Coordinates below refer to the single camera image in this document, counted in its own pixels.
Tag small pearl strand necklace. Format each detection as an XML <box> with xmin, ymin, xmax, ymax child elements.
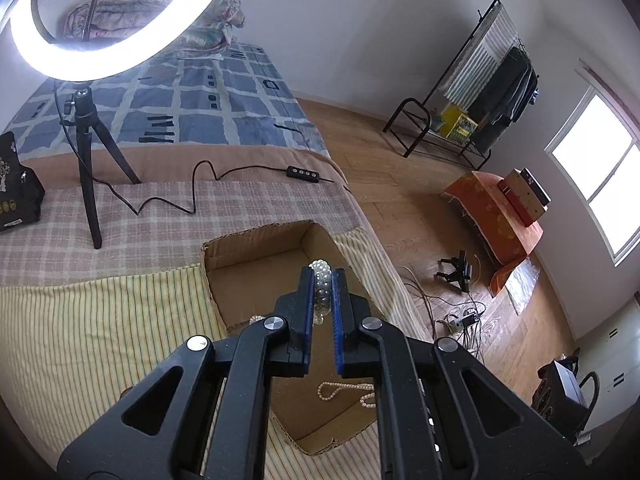
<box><xmin>316</xmin><ymin>380</ymin><xmax>378</xmax><ymax>409</ymax></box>

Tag white pearl rope necklace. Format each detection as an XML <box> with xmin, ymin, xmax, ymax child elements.
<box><xmin>307</xmin><ymin>258</ymin><xmax>335</xmax><ymax>326</ymax></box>

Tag brown leather wristwatch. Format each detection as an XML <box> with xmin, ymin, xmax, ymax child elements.
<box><xmin>248</xmin><ymin>315</ymin><xmax>266</xmax><ymax>324</ymax></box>

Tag black bag on floor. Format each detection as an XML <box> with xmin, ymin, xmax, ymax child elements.
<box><xmin>532</xmin><ymin>348</ymin><xmax>600</xmax><ymax>444</ymax></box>

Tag black device on floor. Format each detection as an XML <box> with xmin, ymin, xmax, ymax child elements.
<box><xmin>435</xmin><ymin>250</ymin><xmax>473</xmax><ymax>294</ymax></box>

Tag open cardboard box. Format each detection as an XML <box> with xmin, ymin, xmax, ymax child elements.
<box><xmin>203</xmin><ymin>221</ymin><xmax>376</xmax><ymax>456</ymax></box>

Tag yellow striped cloth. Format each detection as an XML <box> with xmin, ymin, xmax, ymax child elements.
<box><xmin>1</xmin><ymin>228</ymin><xmax>428</xmax><ymax>479</ymax></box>

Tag orange covered stool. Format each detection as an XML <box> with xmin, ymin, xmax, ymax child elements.
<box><xmin>442</xmin><ymin>171</ymin><xmax>544</xmax><ymax>296</ymax></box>

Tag black clothes rack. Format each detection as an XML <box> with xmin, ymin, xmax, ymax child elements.
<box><xmin>382</xmin><ymin>0</ymin><xmax>540</xmax><ymax>172</ymax></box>

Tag yellow box on rack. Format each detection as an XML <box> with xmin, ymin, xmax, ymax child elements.
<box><xmin>438</xmin><ymin>104</ymin><xmax>477</xmax><ymax>144</ymax></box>

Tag black snack bag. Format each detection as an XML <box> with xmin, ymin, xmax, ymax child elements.
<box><xmin>0</xmin><ymin>131</ymin><xmax>46</xmax><ymax>232</ymax></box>

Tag window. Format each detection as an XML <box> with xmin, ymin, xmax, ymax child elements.
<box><xmin>546</xmin><ymin>86</ymin><xmax>639</xmax><ymax>266</ymax></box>

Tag blue patterned bed sheet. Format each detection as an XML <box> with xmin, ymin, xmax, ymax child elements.
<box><xmin>0</xmin><ymin>39</ymin><xmax>331</xmax><ymax>162</ymax></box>

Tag dark hanging clothes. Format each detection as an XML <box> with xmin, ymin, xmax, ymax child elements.
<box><xmin>468</xmin><ymin>47</ymin><xmax>539</xmax><ymax>155</ymax></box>

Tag black tripod stand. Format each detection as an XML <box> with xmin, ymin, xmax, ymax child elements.
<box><xmin>54</xmin><ymin>81</ymin><xmax>141</xmax><ymax>249</ymax></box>

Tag striped hanging cloth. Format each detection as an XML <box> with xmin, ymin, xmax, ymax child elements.
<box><xmin>439</xmin><ymin>2</ymin><xmax>518</xmax><ymax>110</ymax></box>

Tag folded floral quilt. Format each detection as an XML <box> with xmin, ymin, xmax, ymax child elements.
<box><xmin>88</xmin><ymin>0</ymin><xmax>245</xmax><ymax>58</ymax></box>

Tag cables and power strip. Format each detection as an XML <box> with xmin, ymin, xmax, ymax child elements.
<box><xmin>399</xmin><ymin>263</ymin><xmax>490</xmax><ymax>361</ymax></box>

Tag black power cable with remote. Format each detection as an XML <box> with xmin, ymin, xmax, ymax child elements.
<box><xmin>52</xmin><ymin>79</ymin><xmax>352</xmax><ymax>217</ymax></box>

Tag white ring light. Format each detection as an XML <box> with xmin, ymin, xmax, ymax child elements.
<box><xmin>8</xmin><ymin>0</ymin><xmax>212</xmax><ymax>82</ymax></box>

